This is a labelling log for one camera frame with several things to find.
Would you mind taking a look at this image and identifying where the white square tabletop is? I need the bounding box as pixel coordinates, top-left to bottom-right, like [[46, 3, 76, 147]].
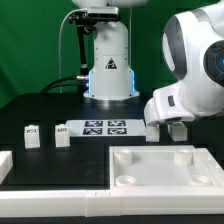
[[109, 145, 224, 187]]

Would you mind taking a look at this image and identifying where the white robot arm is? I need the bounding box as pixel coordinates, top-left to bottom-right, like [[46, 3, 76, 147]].
[[71, 0, 224, 126]]

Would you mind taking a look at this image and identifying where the white U-shaped obstacle fence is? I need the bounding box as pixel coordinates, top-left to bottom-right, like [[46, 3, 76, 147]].
[[0, 147, 224, 218]]

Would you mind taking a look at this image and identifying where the white fiducial marker base plate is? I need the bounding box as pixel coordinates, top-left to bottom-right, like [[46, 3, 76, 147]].
[[66, 119, 145, 137]]

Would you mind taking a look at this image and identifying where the black cable bundle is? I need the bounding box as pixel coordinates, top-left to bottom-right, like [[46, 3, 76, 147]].
[[40, 76, 89, 94]]

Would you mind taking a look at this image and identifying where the black camera on stand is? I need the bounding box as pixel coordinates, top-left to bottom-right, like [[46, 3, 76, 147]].
[[69, 6, 120, 34]]

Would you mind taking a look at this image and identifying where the white cable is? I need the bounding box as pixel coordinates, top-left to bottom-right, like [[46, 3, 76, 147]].
[[58, 9, 83, 94]]

